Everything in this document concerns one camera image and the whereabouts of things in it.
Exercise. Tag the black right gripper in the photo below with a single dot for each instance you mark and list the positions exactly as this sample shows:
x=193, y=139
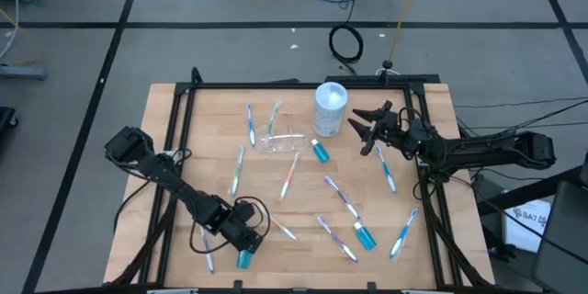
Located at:
x=392, y=131

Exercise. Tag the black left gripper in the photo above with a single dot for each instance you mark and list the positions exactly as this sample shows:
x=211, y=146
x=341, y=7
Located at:
x=245, y=236

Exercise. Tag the small teal mouthwash bottle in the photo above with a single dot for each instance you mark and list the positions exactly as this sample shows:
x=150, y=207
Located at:
x=320, y=150
x=365, y=236
x=244, y=260

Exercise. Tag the orange toothbrush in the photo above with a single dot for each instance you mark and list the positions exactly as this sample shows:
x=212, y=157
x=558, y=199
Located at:
x=283, y=228
x=289, y=176

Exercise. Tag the purple toothbrush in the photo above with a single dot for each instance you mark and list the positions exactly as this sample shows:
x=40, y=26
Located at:
x=342, y=197
x=337, y=239
x=207, y=252

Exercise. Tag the green toothbrush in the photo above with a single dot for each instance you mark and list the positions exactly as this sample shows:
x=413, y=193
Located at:
x=272, y=119
x=237, y=170

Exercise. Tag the clear plastic container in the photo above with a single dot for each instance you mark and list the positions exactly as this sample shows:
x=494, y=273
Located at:
x=282, y=143

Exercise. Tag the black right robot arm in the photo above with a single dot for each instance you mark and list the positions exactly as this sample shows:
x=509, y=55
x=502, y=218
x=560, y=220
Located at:
x=482, y=149

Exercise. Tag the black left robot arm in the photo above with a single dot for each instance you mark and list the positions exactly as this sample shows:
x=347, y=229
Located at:
x=184, y=188

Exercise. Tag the white wipes canister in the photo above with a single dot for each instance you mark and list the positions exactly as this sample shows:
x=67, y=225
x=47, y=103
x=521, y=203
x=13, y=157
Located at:
x=330, y=110

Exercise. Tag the black table clamp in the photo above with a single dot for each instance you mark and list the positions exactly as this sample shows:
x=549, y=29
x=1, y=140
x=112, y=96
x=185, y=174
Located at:
x=237, y=286
x=372, y=287

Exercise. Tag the black metal beam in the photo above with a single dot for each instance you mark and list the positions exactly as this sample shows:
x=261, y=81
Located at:
x=528, y=191

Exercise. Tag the white printed box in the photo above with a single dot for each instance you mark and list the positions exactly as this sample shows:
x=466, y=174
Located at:
x=523, y=232

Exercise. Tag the black caster foot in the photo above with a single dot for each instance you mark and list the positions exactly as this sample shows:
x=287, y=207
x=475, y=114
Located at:
x=7, y=121

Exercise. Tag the grey metal bar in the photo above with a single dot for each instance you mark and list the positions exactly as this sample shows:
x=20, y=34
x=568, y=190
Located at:
x=23, y=72

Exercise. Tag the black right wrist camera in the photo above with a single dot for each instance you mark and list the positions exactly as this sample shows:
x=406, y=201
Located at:
x=367, y=148

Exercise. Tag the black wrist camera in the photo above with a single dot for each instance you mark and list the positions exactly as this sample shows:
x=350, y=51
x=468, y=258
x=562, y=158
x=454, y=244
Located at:
x=244, y=211
x=367, y=148

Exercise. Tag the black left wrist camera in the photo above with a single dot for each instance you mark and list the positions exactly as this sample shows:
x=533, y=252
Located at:
x=244, y=211

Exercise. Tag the black camera stand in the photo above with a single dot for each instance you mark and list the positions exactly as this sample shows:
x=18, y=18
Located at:
x=388, y=64

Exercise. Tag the black aluminium table frame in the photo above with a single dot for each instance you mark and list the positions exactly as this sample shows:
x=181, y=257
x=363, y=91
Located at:
x=298, y=85

